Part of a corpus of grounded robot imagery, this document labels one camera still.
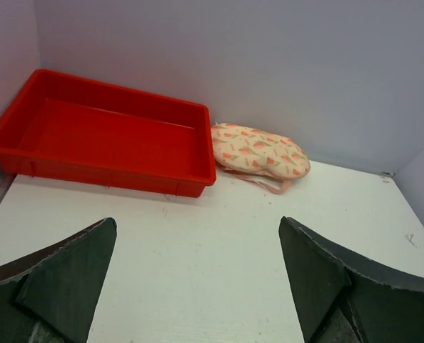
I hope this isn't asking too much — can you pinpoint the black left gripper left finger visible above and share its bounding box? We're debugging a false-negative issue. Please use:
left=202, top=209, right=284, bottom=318
left=0, top=218, right=117, bottom=342

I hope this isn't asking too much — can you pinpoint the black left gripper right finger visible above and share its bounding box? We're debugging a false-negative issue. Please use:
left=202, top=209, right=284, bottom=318
left=278, top=217, right=424, bottom=342

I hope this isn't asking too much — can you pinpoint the floral mesh laundry bag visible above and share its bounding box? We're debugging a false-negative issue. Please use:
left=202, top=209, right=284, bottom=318
left=211, top=123, right=311, bottom=194

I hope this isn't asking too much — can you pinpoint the red plastic tray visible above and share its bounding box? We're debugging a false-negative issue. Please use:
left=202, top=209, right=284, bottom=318
left=0, top=69, right=216, bottom=197

